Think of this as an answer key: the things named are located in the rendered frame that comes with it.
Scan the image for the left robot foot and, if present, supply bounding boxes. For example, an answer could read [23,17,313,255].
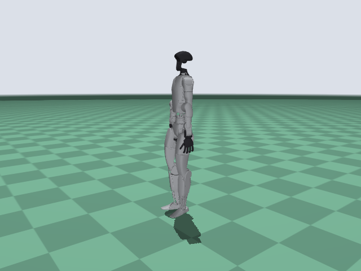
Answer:
[170,206,189,218]

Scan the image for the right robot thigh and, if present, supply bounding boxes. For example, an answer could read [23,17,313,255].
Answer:
[164,127,178,175]

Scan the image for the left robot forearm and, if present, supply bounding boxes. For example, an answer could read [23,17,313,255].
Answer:
[183,103,193,136]

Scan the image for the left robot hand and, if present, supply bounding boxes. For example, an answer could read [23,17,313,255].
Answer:
[180,130,193,153]

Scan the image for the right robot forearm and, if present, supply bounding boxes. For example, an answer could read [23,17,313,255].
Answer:
[169,107,177,126]

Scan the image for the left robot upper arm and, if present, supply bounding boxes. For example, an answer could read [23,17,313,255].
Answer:
[181,77,193,112]

